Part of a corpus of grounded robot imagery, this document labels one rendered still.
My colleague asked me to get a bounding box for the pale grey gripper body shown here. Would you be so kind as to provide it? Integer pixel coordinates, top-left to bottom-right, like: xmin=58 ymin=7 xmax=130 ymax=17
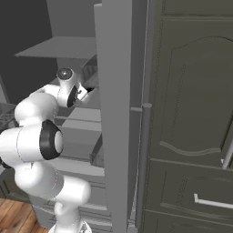
xmin=76 ymin=84 xmax=91 ymax=103

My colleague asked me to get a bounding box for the grey fridge door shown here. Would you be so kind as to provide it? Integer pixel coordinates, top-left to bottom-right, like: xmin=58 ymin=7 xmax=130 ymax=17
xmin=93 ymin=0 xmax=150 ymax=233

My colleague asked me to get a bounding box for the tall dark olive cupboard door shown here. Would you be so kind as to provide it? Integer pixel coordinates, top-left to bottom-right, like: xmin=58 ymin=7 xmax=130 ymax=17
xmin=148 ymin=15 xmax=233 ymax=169

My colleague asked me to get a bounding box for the small dark olive cupboard door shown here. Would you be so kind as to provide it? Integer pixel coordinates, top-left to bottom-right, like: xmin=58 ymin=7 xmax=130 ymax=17
xmin=160 ymin=0 xmax=233 ymax=16

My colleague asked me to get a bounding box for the dark grey container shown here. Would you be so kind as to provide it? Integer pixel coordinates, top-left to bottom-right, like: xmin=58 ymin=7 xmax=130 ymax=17
xmin=89 ymin=134 xmax=106 ymax=168

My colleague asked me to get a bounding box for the grey cupboard run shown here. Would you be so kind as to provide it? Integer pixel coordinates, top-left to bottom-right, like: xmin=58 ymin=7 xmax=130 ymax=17
xmin=0 ymin=167 xmax=32 ymax=204

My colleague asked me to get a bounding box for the dark olive drawer front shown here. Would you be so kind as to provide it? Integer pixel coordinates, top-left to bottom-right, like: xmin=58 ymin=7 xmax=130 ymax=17
xmin=142 ymin=157 xmax=233 ymax=226
xmin=141 ymin=210 xmax=233 ymax=233

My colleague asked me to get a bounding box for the grey fridge door handle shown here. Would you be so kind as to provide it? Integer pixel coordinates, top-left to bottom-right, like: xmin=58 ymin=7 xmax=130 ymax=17
xmin=130 ymin=102 xmax=153 ymax=230

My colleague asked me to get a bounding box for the silver cupboard door handle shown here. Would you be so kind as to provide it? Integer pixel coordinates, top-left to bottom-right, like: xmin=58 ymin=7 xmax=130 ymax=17
xmin=221 ymin=139 xmax=233 ymax=170

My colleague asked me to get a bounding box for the silver drawer handle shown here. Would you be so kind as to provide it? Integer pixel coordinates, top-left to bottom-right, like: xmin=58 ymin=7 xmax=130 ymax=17
xmin=193 ymin=193 xmax=233 ymax=210

